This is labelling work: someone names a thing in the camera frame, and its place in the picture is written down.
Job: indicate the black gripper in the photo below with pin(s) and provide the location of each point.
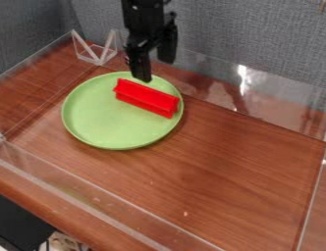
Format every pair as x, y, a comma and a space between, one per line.
151, 31

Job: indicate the red plastic block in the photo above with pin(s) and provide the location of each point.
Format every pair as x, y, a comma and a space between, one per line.
146, 98

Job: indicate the green round plate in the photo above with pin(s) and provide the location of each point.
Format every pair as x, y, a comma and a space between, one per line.
110, 124

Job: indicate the white power strip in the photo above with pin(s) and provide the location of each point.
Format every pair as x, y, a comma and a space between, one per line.
62, 242

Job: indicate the clear acrylic corner bracket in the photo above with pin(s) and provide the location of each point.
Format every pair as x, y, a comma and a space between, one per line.
91, 53

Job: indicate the clear acrylic enclosure wall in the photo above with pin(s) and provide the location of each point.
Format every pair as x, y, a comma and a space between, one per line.
232, 182

